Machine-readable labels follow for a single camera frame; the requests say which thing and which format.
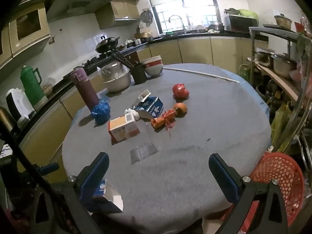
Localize large steel pot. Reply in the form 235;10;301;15
270;53;297;79

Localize green thermos jug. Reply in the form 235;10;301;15
20;65;48;108

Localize long white stick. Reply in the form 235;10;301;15
163;66;241;83

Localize purple thermos bottle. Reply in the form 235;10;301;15
70;67;100;112

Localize open white blue box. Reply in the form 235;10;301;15
91;179;124;214

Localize dark countertop oven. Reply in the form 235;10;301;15
224;14;259;32

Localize yellow wall cabinets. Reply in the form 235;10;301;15
0;0;141;79

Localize green cloth bundle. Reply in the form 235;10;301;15
237;9;258;19

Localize chrome sink faucet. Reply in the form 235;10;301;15
168;14;187;35

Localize orange fruit piece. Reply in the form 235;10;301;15
172;102;188;118

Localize white electric kettle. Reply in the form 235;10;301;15
5;88;36;125

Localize white tissue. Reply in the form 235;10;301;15
124;108;141;125

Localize hanging metal strainer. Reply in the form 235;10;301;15
140;8;154;27

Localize blue plastic bag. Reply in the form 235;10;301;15
91;96;112;125

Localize metal storage rack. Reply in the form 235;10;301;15
248;25;312;152

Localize steel pots by sink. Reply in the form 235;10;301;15
207;20;225;32

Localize yellow green plastic bag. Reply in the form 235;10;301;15
270;102;293;152

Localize clear plastic container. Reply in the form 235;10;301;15
130;141;158;164

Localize steel pot with plastic bag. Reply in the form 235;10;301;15
97;63;130;81

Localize dark utensil holder cup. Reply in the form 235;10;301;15
130;63;148;85

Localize blue white carton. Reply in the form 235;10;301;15
133;90;164;120

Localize orange crumpled wrapper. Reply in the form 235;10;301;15
150;109;177;130

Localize kitchen window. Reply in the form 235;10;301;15
144;0;221;34

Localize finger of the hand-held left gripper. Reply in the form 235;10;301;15
34;162;60;176
0;120;67;201

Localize lidded pot on rack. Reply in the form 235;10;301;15
274;13;293;29

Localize red rimmed white bowl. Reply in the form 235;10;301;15
141;55;163;68

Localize red plastic basket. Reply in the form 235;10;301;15
220;152;305;234

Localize black wok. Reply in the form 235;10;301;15
95;36;121;54

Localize plain white bowl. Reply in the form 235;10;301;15
145;64;164;77

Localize bronze pot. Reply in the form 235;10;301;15
140;31;154;42

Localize yellow base cabinets by sink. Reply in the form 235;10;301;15
136;36;252;67

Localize red plastic bag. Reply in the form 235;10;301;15
172;82;190;100

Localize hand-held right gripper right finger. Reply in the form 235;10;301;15
208;153;289;234

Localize white bowl with lid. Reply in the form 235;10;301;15
102;71;132;93

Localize gas stove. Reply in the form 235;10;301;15
73;53;115;71

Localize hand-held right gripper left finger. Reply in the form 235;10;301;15
33;152;110;234

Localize range hood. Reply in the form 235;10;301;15
46;0;139;22

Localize small steel pot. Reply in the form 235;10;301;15
256;50;275;68

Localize orange white carton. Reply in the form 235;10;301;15
108;115;141;142

